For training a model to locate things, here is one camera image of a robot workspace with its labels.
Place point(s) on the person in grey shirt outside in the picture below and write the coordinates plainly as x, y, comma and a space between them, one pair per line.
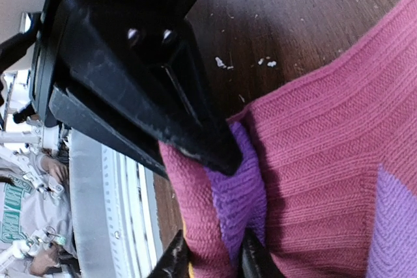
25, 210

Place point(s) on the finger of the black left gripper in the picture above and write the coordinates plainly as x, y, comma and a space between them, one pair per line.
84, 112

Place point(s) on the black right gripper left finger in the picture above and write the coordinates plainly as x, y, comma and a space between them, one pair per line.
174, 261

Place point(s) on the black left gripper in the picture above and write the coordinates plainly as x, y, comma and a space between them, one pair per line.
139, 57

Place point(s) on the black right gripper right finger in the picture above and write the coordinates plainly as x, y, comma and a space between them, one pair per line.
254, 260

